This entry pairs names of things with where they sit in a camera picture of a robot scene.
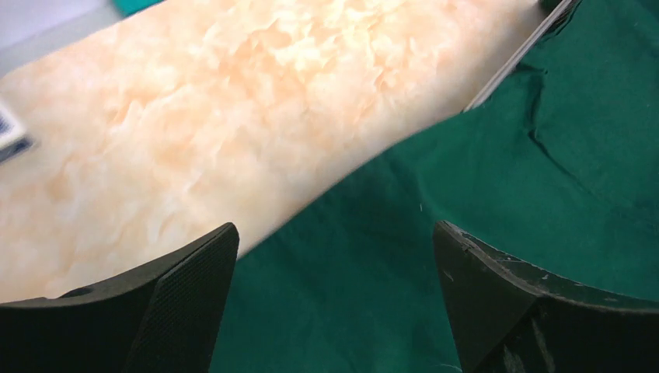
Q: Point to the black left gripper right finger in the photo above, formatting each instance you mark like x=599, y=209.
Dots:
x=508, y=315

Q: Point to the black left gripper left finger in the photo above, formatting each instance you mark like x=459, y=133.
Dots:
x=162, y=316

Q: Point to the dark green surgical drape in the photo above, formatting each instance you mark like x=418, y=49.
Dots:
x=558, y=167

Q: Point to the playing card box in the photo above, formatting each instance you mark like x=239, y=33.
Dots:
x=14, y=135

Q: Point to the metal mesh instrument tray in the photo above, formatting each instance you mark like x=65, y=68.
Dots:
x=557, y=13

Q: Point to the teal block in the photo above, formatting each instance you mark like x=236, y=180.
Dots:
x=130, y=7

